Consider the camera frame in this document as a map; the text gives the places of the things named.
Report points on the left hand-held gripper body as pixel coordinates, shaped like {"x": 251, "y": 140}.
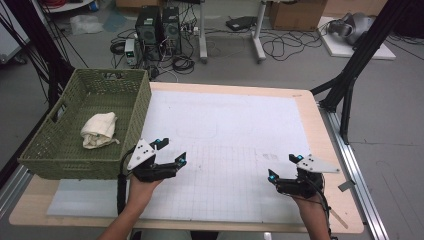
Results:
{"x": 143, "y": 156}

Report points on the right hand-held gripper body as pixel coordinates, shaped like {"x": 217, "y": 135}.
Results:
{"x": 315, "y": 165}

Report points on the cream printed cloth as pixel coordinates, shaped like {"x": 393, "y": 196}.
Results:
{"x": 100, "y": 128}

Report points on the green woven basket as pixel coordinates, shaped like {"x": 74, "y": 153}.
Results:
{"x": 100, "y": 100}

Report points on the person's left hand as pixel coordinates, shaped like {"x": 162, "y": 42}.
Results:
{"x": 141, "y": 191}

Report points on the person's right hand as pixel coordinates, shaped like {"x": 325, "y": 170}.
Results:
{"x": 311, "y": 206}

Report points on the grey tape strip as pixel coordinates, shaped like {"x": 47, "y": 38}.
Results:
{"x": 346, "y": 185}

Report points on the white grid mat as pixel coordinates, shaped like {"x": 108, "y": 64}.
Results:
{"x": 226, "y": 133}

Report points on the thin wooden stick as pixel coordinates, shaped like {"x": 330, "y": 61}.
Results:
{"x": 338, "y": 218}

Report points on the small grey power supply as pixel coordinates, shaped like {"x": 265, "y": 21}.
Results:
{"x": 130, "y": 51}

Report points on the black computer tower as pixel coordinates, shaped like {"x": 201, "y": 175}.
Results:
{"x": 148, "y": 30}
{"x": 171, "y": 30}

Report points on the white floor board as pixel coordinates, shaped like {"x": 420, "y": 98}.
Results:
{"x": 340, "y": 50}

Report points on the white desk leg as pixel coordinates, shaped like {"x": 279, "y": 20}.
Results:
{"x": 202, "y": 33}
{"x": 258, "y": 36}

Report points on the black metal stand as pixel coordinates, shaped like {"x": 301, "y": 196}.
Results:
{"x": 40, "y": 43}
{"x": 363, "y": 50}

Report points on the clear plastic bag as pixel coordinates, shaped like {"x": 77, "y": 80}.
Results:
{"x": 85, "y": 25}

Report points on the brown cardboard box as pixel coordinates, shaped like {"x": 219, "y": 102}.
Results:
{"x": 296, "y": 15}

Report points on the grey headset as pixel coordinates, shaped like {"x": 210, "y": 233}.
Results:
{"x": 353, "y": 26}

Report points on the flat black device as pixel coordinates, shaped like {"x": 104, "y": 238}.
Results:
{"x": 240, "y": 23}

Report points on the aluminium rail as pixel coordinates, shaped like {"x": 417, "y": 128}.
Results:
{"x": 358, "y": 173}
{"x": 11, "y": 193}

